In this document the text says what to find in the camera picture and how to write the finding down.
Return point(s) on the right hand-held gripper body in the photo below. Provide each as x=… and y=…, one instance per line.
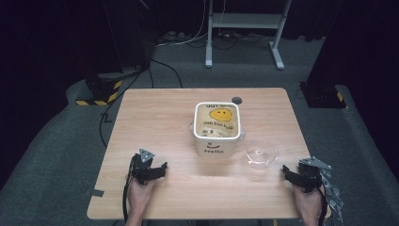
x=310, y=175

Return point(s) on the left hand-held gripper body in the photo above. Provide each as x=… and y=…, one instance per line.
x=142, y=166

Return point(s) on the person's right hand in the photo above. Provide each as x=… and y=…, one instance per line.
x=309, y=202

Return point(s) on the person's left hand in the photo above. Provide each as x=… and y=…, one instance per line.
x=139, y=196

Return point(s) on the clear glass bowl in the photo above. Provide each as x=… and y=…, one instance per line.
x=262, y=153

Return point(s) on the white square smiley container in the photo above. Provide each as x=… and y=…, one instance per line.
x=213, y=147

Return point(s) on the grey tape strip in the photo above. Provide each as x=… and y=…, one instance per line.
x=94, y=192

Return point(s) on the black yellow-striped stand base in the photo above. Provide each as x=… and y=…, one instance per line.
x=102, y=91
x=324, y=95

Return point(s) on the grey power strip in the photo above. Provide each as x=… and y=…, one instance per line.
x=174, y=36

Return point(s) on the black stand column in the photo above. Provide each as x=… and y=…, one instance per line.
x=128, y=31

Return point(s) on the dark curtain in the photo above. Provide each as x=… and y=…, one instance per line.
x=360, y=40

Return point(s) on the white metal stand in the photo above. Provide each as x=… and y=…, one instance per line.
x=244, y=20

